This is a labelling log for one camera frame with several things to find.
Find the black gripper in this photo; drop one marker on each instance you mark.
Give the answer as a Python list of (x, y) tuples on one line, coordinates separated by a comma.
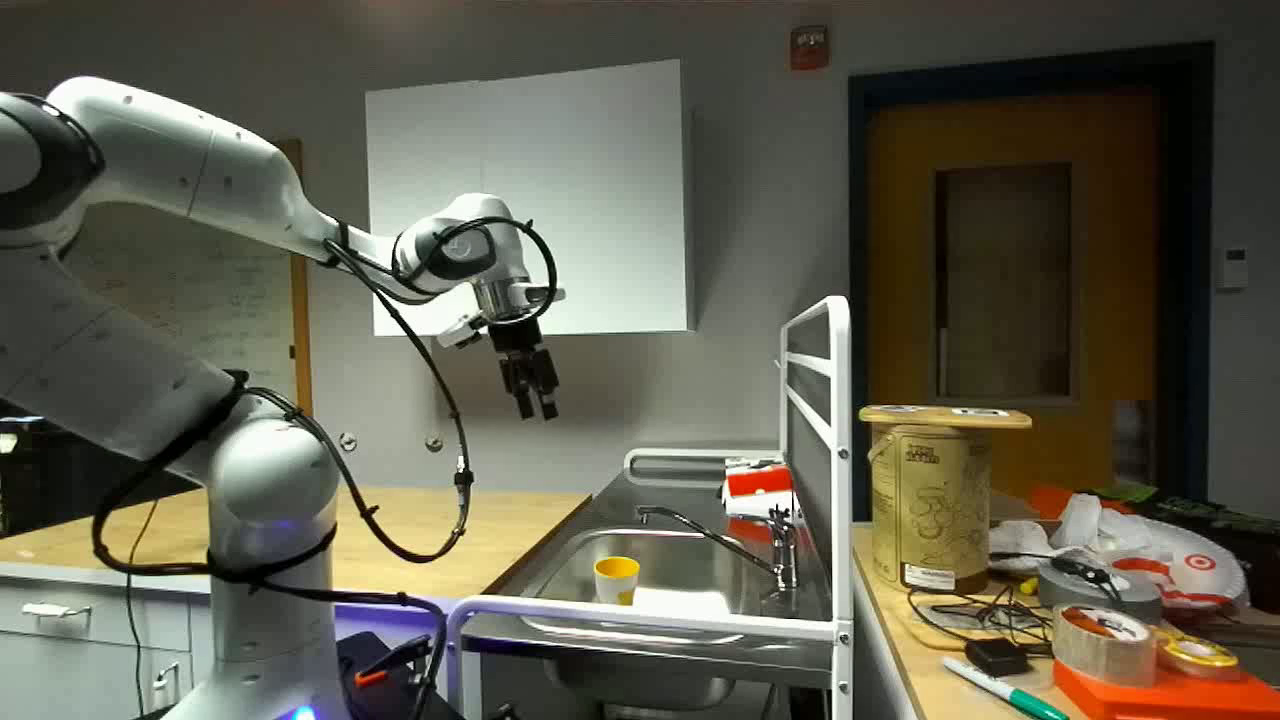
[(517, 350)]

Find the yellow paper cup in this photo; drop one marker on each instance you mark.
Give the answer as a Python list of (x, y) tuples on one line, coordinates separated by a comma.
[(619, 583)]

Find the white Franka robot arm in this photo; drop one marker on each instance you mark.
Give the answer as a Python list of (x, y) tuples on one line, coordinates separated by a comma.
[(161, 164)]

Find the stainless steel sink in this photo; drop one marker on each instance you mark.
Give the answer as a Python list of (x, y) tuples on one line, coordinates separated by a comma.
[(692, 561)]

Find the chrome sink faucet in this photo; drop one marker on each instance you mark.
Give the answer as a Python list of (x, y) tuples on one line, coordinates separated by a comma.
[(780, 546)]

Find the red and white box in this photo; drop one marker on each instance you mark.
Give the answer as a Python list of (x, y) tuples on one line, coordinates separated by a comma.
[(763, 489)]

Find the black and red device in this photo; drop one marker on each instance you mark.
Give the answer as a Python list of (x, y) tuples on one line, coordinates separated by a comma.
[(382, 674)]

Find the red fire alarm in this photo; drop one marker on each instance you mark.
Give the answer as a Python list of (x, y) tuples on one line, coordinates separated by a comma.
[(809, 49)]

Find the black equipment case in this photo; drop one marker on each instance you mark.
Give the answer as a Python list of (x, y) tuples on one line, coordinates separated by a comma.
[(65, 472)]

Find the orange door with window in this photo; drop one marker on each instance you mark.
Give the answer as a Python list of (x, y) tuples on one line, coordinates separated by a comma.
[(1012, 286)]

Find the white drawer cabinet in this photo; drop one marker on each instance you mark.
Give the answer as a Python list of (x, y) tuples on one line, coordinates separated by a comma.
[(80, 655)]

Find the small black box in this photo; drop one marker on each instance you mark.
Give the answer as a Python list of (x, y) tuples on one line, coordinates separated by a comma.
[(996, 659)]

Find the green white marker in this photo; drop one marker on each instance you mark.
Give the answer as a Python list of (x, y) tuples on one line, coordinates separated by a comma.
[(1007, 688)]

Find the grey tape roll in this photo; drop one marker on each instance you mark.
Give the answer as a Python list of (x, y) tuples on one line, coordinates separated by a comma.
[(1082, 584)]

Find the brown packing tape roll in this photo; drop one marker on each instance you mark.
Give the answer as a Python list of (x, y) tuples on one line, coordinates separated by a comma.
[(1103, 642)]

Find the white plastic bag red logo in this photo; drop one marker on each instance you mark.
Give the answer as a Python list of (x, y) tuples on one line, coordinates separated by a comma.
[(1162, 552)]

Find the orange flat box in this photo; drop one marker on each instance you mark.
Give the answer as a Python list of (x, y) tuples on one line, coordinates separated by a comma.
[(1172, 698)]

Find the round gold tin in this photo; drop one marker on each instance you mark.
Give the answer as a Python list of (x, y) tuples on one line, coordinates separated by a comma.
[(1198, 659)]

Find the white wall cabinet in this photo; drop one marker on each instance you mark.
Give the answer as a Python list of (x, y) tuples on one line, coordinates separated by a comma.
[(603, 184)]

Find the white metal rack frame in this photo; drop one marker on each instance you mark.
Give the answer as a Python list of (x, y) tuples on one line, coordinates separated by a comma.
[(836, 442)]

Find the dark door frame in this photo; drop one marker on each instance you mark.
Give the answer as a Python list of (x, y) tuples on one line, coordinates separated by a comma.
[(1184, 267)]

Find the white wall thermostat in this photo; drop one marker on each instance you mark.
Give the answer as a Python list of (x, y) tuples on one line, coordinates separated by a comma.
[(1235, 268)]

